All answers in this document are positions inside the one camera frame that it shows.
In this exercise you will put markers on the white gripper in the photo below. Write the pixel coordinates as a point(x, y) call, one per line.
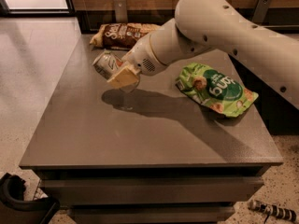
point(140, 56)

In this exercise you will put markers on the silver 7up soda can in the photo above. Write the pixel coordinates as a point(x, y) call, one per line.
point(107, 64)

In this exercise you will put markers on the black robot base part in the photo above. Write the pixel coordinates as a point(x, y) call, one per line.
point(15, 210)

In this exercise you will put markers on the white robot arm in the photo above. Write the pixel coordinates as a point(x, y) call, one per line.
point(202, 25)

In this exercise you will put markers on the brown yellow chip bag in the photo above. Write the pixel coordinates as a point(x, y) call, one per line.
point(121, 36)

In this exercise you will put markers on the green snack bag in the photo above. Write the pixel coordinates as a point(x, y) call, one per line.
point(215, 90)

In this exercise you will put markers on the grey table drawer front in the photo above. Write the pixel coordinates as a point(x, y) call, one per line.
point(152, 190)

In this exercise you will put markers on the left metal wall bracket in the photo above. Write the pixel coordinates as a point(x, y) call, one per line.
point(120, 9)

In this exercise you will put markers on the metal wall bracket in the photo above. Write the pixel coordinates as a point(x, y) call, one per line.
point(120, 9)
point(260, 11)

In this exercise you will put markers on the right metal wall bracket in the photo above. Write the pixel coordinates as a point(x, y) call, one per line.
point(260, 11)

